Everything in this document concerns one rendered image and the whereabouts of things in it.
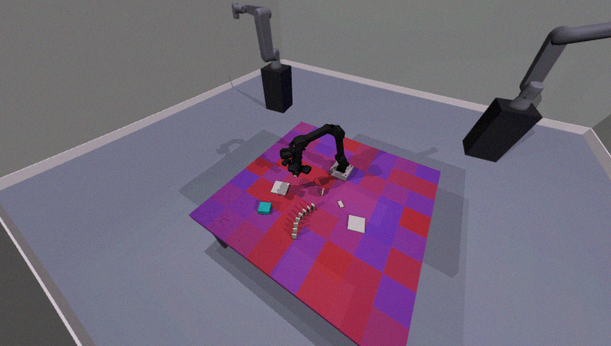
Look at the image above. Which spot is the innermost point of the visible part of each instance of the teal block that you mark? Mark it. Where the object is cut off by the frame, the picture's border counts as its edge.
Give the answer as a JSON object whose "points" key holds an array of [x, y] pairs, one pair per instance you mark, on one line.
{"points": [[264, 208]]}

